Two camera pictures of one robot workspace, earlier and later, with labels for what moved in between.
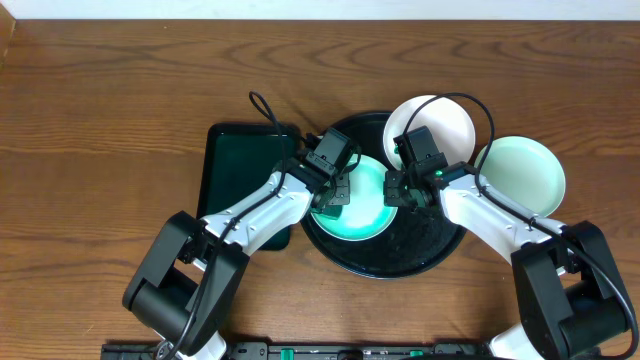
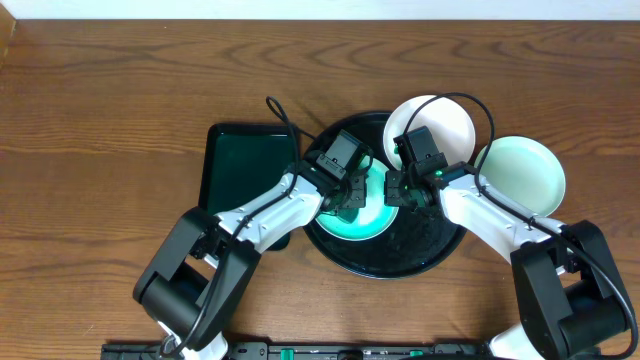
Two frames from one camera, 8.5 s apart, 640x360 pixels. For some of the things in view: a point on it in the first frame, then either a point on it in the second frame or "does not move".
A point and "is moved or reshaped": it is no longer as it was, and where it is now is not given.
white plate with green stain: (452, 127) does not move
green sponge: (331, 211) is moved or reshaped
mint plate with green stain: (525, 171) does not move
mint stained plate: (367, 216) does not move
